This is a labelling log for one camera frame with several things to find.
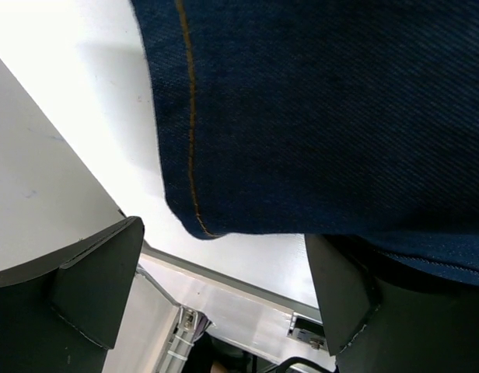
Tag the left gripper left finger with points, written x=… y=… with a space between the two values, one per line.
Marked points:
x=62 y=312

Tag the dark blue denim trousers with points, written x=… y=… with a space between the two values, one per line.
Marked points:
x=358 y=119

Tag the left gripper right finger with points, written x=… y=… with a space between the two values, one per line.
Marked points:
x=380 y=315

